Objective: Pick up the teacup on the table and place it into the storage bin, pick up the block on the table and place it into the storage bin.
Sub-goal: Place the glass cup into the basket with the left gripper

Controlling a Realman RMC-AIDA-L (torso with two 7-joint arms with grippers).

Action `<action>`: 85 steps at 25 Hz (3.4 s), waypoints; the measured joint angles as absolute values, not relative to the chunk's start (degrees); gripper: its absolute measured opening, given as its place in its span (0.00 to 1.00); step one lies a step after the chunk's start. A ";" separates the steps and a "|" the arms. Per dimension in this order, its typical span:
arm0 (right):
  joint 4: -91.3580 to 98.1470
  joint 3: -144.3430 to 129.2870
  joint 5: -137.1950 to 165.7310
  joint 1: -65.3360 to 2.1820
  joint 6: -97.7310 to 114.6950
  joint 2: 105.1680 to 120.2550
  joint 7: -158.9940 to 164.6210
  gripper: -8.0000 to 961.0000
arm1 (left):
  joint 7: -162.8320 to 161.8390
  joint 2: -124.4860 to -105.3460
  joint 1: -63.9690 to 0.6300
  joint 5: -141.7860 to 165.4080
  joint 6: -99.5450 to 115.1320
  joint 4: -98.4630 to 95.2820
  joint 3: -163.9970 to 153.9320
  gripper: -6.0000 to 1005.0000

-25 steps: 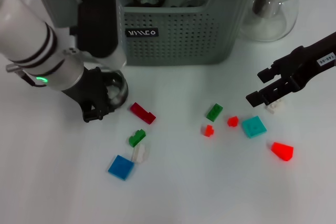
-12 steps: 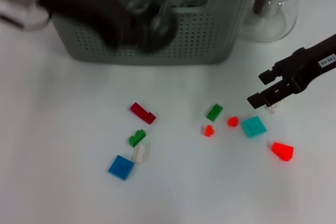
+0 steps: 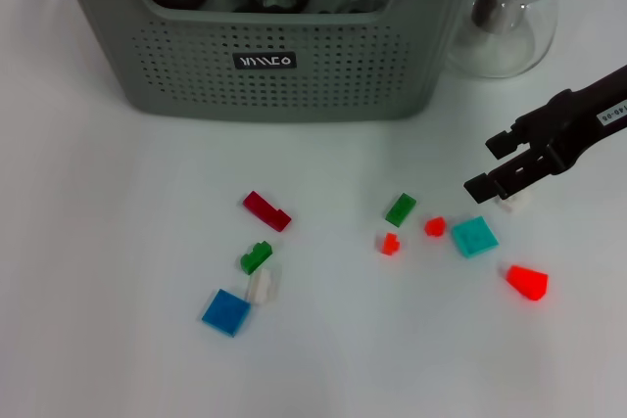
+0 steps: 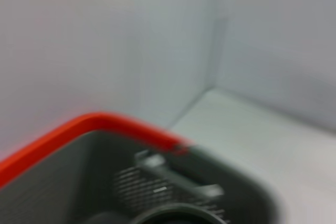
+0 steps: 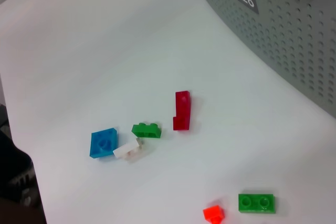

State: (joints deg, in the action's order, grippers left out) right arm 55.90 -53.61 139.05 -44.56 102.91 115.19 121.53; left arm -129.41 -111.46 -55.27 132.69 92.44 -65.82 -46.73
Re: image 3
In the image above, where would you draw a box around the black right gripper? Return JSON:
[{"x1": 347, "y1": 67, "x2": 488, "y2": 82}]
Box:
[{"x1": 462, "y1": 65, "x2": 627, "y2": 205}]

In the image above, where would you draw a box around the white two-stud toy block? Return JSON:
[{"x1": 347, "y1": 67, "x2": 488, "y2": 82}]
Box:
[{"x1": 494, "y1": 190, "x2": 533, "y2": 213}]

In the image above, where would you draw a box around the small orange-red toy block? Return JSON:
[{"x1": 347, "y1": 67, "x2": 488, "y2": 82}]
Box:
[
  {"x1": 380, "y1": 231, "x2": 403, "y2": 256},
  {"x1": 423, "y1": 215, "x2": 448, "y2": 238}
]

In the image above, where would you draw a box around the green rectangular toy block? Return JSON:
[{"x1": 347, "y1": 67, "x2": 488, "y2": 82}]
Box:
[{"x1": 385, "y1": 192, "x2": 418, "y2": 228}]

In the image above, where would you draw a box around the orange-red wedge toy block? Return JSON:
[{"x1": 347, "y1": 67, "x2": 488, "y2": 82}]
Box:
[{"x1": 498, "y1": 263, "x2": 550, "y2": 302}]

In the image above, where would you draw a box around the grey-green perforated storage basket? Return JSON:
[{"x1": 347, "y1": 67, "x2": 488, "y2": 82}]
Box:
[{"x1": 46, "y1": 0, "x2": 496, "y2": 123}]

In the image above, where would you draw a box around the dark red toy block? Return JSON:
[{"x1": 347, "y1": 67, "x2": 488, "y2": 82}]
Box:
[{"x1": 243, "y1": 190, "x2": 293, "y2": 233}]

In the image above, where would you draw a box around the green notched toy block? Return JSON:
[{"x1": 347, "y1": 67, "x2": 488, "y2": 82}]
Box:
[{"x1": 239, "y1": 240, "x2": 273, "y2": 276}]

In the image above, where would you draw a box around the teal square toy plate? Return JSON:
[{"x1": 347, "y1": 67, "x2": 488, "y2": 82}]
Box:
[{"x1": 450, "y1": 215, "x2": 500, "y2": 259}]

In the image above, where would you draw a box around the glass carafe black lid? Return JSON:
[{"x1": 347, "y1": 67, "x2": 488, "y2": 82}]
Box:
[{"x1": 445, "y1": 0, "x2": 559, "y2": 79}]

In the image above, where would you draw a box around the blue square toy plate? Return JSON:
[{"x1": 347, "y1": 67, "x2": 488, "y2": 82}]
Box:
[{"x1": 200, "y1": 288, "x2": 252, "y2": 339}]

